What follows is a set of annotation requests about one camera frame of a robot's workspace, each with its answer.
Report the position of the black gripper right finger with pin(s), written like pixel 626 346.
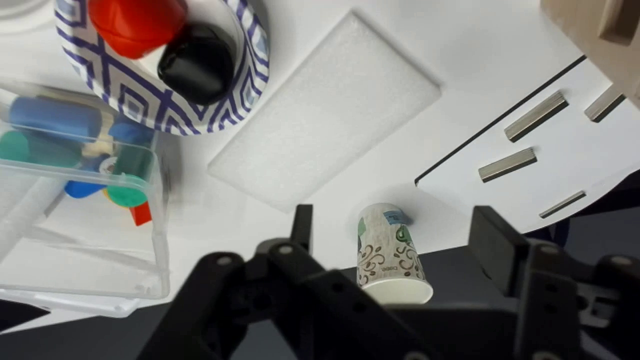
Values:
pixel 572 306

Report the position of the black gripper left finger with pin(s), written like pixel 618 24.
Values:
pixel 293 301

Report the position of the white styrofoam sheet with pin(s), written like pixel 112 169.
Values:
pixel 327 112

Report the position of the wooden shape sorter box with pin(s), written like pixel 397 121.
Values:
pixel 600 33

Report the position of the grey metal block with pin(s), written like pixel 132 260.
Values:
pixel 507 164
pixel 537 116
pixel 604 102
pixel 562 204

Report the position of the patterned paper cup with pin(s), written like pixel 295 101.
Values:
pixel 391 256

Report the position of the small red toy piece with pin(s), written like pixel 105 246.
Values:
pixel 140 212

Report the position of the green toy disc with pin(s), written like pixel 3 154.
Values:
pixel 126 197

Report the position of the clear plastic container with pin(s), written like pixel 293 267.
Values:
pixel 81 252

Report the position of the blue toy disc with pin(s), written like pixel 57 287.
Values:
pixel 82 188

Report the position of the black toy block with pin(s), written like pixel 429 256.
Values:
pixel 196 63

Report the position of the teal toy block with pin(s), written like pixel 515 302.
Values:
pixel 36 149

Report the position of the blue cylinder block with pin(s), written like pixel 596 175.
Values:
pixel 52 118

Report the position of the red toy block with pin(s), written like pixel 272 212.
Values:
pixel 137 23

